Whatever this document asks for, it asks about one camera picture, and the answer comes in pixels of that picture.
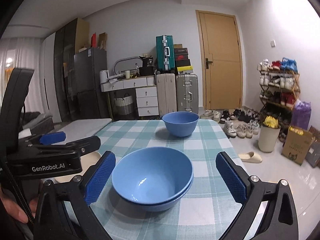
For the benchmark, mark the teal checkered tablecloth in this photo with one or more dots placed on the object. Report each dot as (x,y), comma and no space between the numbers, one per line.
(204,212)

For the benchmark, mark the wooden door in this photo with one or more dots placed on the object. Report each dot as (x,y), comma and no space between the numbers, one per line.
(221,58)

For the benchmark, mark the blue bowl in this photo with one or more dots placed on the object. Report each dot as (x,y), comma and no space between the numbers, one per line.
(161,206)
(152,175)
(180,124)

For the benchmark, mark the cardboard box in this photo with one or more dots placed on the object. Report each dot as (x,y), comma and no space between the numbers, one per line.
(297,144)

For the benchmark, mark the blue bowl front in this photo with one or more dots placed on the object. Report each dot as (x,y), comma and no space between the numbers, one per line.
(152,175)

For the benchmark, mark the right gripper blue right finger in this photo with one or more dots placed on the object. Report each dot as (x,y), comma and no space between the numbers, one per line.
(279,220)

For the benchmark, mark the person left hand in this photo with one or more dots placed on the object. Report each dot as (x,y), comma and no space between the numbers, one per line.
(13,209)

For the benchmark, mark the woven laundry basket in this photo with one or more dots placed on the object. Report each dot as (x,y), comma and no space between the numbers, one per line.
(124,105)

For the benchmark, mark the white drawer desk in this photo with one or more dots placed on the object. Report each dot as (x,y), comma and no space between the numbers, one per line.
(144,89)

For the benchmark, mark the cream trash bin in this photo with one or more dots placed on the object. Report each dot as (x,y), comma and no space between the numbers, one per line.
(269,132)

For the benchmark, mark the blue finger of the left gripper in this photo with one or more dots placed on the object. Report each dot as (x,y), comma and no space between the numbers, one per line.
(52,138)

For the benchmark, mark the oval mirror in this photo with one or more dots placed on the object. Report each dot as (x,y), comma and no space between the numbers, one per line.
(130,63)

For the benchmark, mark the stack of shoe boxes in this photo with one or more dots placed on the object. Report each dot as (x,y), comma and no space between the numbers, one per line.
(182,61)

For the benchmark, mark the teal suitcase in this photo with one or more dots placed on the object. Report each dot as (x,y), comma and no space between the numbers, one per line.
(165,53)

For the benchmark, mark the cream plate stack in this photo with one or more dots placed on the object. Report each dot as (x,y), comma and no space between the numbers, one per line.
(86,161)

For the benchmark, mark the purple bag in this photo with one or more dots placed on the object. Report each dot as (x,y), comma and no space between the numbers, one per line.
(301,114)

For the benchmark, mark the dark grey refrigerator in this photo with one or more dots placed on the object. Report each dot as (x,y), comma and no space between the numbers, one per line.
(87,66)

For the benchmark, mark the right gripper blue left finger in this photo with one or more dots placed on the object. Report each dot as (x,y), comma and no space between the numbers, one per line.
(64,211)

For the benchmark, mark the silver suitcase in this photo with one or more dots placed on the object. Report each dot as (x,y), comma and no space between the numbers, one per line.
(187,93)

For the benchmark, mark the beige suitcase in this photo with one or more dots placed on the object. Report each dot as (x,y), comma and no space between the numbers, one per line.
(166,93)

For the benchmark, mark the blue bowl back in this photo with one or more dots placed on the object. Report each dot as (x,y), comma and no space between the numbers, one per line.
(180,124)

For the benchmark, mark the wooden shoe rack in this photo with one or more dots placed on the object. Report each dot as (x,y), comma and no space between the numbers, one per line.
(279,83)

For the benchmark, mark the beige slipper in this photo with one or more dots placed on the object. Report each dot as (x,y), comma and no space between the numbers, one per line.
(251,157)

